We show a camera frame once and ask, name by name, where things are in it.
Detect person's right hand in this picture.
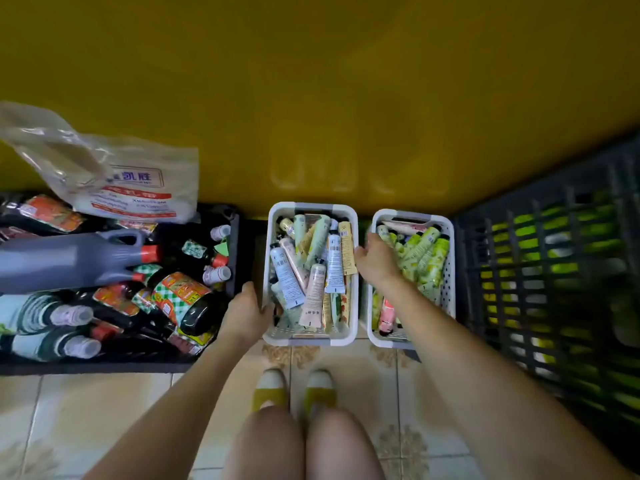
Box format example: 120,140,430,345
353,233,404,296

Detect person's left hand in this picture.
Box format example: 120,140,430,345
218,283,276,354

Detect pile of green hand cream tubes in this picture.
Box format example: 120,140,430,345
372,221,451,334

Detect white perforated plastic basket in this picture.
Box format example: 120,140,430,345
360,209,456,350
263,201,359,347

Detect person's right forearm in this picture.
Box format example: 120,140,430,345
383,285,636,480

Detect person's left forearm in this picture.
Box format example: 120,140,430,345
85,335,263,480

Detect person's left shoe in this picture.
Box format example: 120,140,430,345
252,367,291,412

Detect person's shoe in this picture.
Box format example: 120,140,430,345
303,369,338,416
252,367,291,412

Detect person's right shoe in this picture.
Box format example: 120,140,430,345
303,369,338,416

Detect person's left leg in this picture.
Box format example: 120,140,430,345
222,405,308,480

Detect person's leg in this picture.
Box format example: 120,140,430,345
222,405,308,480
305,407,387,480

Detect person's right leg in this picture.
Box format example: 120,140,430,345
305,407,387,480

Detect dark sauce bottle colourful label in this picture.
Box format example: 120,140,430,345
133,265,226,341

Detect black plastic crate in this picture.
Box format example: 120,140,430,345
0,191,243,376

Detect white printed plastic bag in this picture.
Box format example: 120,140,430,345
0,101,200,224

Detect dark grey lattice crate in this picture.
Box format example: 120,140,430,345
455,129,640,466

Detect grey plastic jug bottle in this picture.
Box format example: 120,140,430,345
0,231,161,294

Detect dark bottle white cap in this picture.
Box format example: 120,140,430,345
0,293,94,334
0,329,103,362

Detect dark bottle orange label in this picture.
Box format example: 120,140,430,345
0,193,86,236

